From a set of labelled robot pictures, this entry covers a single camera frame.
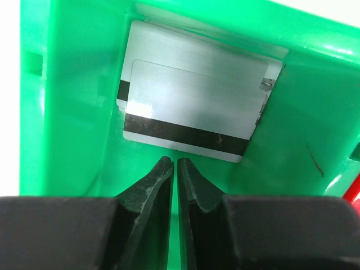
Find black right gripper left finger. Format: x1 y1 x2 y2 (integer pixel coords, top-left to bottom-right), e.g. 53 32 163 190
1 156 174 269

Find white VIP card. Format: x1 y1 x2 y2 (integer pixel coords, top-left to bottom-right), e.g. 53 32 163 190
123 60 267 163
116 20 284 124

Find red bin middle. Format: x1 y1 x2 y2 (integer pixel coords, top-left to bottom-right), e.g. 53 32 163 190
341 140 360 209

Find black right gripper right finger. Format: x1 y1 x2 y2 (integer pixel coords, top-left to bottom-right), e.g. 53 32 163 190
177 158 359 269

